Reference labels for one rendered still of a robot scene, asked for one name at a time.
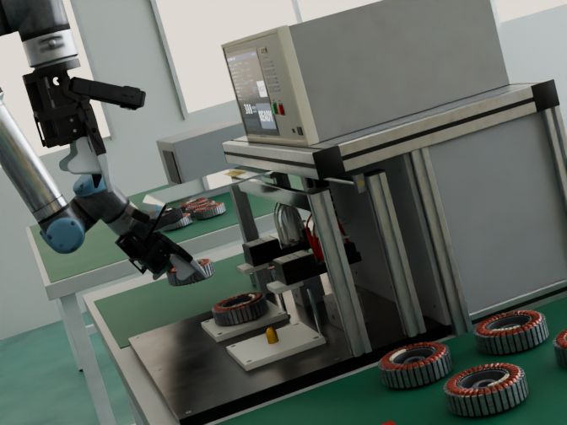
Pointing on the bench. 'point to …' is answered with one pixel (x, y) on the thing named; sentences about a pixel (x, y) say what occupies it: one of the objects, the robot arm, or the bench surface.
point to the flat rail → (290, 196)
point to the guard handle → (137, 214)
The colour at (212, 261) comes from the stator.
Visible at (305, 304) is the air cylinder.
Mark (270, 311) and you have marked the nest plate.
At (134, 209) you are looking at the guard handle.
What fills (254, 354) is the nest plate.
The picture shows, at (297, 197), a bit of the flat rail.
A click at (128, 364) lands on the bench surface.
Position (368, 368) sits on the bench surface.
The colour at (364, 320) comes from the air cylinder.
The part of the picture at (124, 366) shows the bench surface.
